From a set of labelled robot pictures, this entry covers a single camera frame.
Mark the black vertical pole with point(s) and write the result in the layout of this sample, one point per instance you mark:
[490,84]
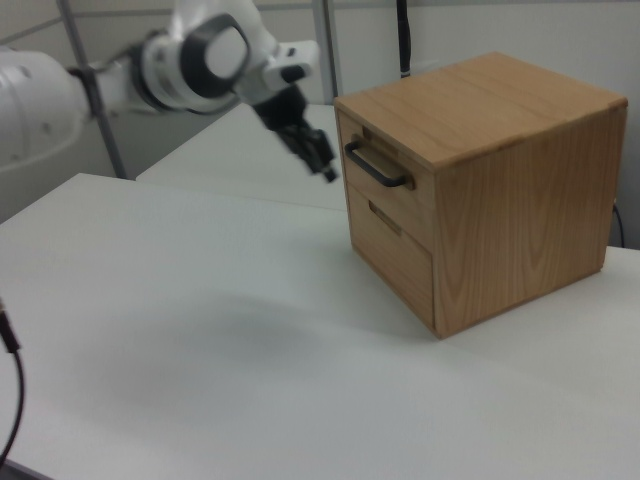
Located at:
[405,40]

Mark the wooden two-drawer cabinet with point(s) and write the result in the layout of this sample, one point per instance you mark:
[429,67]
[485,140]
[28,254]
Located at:
[515,200]

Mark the white adjacent table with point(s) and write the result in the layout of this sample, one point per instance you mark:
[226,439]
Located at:
[240,160]

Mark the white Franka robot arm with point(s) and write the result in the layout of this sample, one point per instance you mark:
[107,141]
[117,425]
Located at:
[30,100]

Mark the wooden drawer with notch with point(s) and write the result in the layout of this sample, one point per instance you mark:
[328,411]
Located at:
[390,270]

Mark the grey metal frame post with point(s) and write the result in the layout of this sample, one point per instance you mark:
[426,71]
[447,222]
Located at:
[327,50]
[100,115]

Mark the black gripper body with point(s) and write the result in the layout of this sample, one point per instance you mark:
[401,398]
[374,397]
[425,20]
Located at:
[282,110]

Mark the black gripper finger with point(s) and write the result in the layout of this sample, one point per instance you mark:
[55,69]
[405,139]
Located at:
[322,160]
[295,145]

